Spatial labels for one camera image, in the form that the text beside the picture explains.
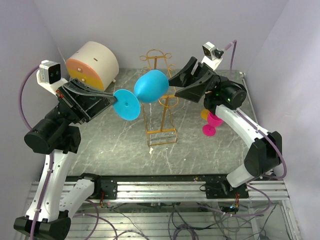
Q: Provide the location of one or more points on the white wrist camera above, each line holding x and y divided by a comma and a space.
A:
49, 76
212, 55

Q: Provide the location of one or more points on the aluminium mounting rail frame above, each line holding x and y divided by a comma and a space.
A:
168, 207

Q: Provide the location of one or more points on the pink wine glass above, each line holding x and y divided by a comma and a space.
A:
213, 122

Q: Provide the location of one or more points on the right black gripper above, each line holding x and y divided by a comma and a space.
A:
194, 93

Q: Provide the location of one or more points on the blue wine glass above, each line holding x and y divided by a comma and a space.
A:
148, 89

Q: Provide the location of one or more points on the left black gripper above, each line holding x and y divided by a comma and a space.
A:
84, 103

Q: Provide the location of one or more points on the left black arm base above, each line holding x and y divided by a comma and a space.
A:
103, 187

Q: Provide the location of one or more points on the round white mini drawer cabinet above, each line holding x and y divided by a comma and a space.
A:
93, 64

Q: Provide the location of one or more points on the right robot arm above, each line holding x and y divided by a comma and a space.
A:
223, 98

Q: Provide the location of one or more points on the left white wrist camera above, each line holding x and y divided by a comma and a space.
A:
49, 76

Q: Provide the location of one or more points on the yellow wine glass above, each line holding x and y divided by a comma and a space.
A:
204, 114

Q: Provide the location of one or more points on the gold wire wine glass rack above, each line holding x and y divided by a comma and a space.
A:
167, 132

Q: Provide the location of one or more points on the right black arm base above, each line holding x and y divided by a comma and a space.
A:
223, 190

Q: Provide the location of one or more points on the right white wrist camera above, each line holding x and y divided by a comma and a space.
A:
212, 55

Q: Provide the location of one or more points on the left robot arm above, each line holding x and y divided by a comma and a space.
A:
58, 137

